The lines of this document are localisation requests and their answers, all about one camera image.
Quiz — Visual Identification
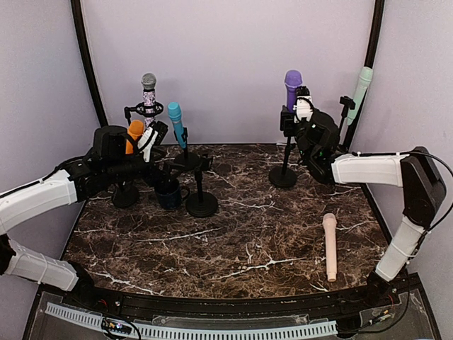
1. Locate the dark blue mug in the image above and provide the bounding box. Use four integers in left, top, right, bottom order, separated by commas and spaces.
154, 179, 190, 210

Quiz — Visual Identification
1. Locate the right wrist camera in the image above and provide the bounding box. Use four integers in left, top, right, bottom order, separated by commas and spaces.
293, 86, 314, 123

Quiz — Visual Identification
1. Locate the black round-base stand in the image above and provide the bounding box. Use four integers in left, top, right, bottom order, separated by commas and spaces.
185, 154, 219, 218
268, 104, 299, 188
174, 127, 200, 171
111, 181, 139, 209
337, 96, 355, 153

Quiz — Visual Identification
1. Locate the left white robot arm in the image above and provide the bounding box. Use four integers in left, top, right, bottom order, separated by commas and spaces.
1, 121, 185, 309

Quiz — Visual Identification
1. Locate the mint green microphone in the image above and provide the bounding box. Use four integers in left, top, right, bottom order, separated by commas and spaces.
346, 67, 373, 126

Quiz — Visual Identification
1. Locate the black round-base stand, orange mic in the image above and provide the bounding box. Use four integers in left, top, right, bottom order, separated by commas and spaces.
111, 181, 139, 209

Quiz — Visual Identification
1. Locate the white slotted cable duct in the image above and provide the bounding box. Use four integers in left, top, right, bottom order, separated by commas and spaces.
45, 302, 338, 339

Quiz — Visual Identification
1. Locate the black round-base stand, mint mic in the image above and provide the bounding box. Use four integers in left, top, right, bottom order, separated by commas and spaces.
337, 96, 355, 153

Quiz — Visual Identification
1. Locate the purple microphone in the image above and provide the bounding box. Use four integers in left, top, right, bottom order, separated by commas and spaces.
284, 69, 303, 113

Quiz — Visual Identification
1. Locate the right black corner post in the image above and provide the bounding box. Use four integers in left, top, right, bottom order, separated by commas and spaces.
343, 0, 385, 149

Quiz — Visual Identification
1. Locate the black tripod shock-mount stand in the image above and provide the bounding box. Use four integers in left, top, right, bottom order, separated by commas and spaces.
124, 102, 164, 124

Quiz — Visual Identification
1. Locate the silver glitter microphone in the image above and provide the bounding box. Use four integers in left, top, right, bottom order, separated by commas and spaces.
141, 73, 156, 128

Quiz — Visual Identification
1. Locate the pale pink microphone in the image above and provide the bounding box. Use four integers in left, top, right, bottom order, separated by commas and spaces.
322, 213, 338, 283

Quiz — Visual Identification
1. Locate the black corner post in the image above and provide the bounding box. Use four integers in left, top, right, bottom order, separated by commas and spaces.
70, 0, 109, 128
343, 0, 385, 149

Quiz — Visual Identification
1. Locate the black front rail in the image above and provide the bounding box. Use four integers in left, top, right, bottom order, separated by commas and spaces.
64, 286, 402, 321

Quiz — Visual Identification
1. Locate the teal blue microphone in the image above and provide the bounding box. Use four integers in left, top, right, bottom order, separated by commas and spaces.
167, 102, 188, 149

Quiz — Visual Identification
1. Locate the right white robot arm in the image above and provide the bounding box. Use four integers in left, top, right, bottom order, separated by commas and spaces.
280, 107, 447, 307

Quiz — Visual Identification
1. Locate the left black corner post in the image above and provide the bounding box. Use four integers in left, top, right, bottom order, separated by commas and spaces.
70, 0, 109, 128

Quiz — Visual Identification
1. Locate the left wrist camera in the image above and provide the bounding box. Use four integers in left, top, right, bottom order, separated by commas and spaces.
137, 120, 168, 163

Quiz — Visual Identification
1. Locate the black round-base stand, teal mic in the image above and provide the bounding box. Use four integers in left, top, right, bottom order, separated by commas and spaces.
174, 127, 200, 171

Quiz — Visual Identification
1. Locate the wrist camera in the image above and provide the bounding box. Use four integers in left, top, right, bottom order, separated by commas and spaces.
293, 86, 314, 123
137, 120, 168, 163

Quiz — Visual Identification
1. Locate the orange microphone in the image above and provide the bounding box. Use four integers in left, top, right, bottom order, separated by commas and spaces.
125, 120, 144, 154

